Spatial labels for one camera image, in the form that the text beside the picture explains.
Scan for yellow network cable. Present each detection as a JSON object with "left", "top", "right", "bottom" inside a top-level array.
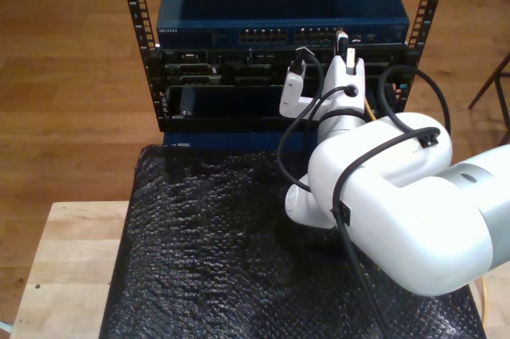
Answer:
[{"left": 336, "top": 27, "right": 490, "bottom": 330}]

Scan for black rack server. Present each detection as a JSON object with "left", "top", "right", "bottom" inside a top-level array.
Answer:
[{"left": 158, "top": 47, "right": 406, "bottom": 87}]

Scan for blue base box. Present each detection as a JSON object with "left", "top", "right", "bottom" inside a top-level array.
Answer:
[{"left": 161, "top": 130, "right": 320, "bottom": 153}]

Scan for black rack drawer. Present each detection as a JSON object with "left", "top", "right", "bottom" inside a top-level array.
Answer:
[{"left": 161, "top": 83, "right": 399, "bottom": 132}]

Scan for black bubble wrap mat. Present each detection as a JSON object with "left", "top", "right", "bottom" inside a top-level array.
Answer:
[{"left": 98, "top": 144, "right": 488, "bottom": 339}]

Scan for black gripper plug cable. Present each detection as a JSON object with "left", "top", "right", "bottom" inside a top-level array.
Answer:
[{"left": 296, "top": 85, "right": 358, "bottom": 124}]

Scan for black camera cable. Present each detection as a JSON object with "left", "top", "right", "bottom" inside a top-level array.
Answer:
[{"left": 276, "top": 46, "right": 453, "bottom": 339}]

